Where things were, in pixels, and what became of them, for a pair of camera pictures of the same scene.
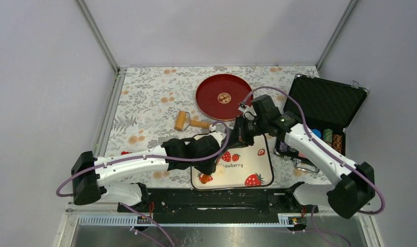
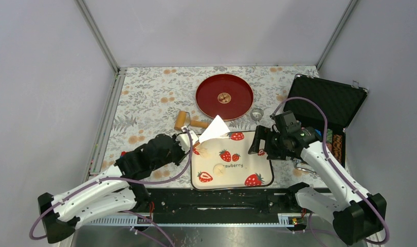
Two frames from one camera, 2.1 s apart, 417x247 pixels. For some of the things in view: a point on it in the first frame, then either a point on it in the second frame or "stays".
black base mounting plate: x=190 y=201 stays
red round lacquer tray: x=219 y=97 stays
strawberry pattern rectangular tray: x=239 y=166 stays
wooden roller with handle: x=183 y=122 stays
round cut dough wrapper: x=220 y=170 stays
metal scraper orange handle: x=204 y=178 to x=215 y=129
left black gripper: x=210 y=168 to x=182 y=154
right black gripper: x=239 y=134 to x=264 y=133
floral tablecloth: x=152 y=106 stays
